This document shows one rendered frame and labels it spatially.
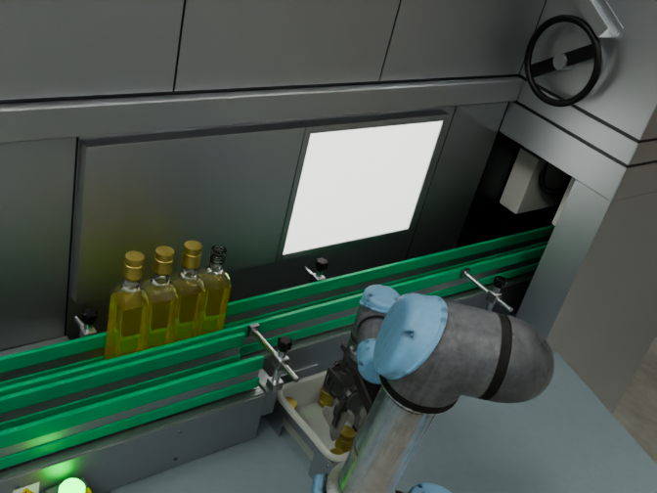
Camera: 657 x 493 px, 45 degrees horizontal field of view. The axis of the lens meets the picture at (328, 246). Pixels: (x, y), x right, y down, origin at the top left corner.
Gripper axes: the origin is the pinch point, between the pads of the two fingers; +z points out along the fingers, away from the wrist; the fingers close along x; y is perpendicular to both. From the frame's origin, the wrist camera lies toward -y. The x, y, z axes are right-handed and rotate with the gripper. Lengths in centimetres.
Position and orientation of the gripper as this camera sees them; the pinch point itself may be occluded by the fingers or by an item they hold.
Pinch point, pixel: (346, 434)
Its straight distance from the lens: 168.9
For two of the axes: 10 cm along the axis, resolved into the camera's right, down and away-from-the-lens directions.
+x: -7.9, 1.5, -5.9
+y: -5.7, -5.4, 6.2
